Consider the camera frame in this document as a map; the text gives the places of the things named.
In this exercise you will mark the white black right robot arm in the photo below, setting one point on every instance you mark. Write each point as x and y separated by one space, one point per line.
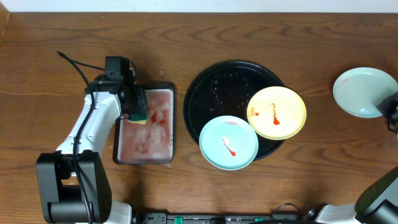
378 203

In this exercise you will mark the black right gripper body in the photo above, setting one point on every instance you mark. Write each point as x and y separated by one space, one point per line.
391 105

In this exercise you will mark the green yellow scrub sponge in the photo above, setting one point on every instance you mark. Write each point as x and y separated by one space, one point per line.
138 118

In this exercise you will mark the light blue plate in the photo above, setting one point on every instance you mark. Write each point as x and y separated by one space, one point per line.
228 143

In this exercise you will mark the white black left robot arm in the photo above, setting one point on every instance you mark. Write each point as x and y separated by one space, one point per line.
72 181

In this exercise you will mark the yellow plate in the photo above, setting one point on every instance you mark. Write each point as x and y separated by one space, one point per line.
276 113

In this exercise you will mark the black rectangular soapy water tray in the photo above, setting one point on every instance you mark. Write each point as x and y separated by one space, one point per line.
152 142

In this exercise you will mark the pale green plate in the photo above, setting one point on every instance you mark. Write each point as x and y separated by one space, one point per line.
360 90

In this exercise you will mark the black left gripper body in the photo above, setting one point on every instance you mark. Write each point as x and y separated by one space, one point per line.
138 104

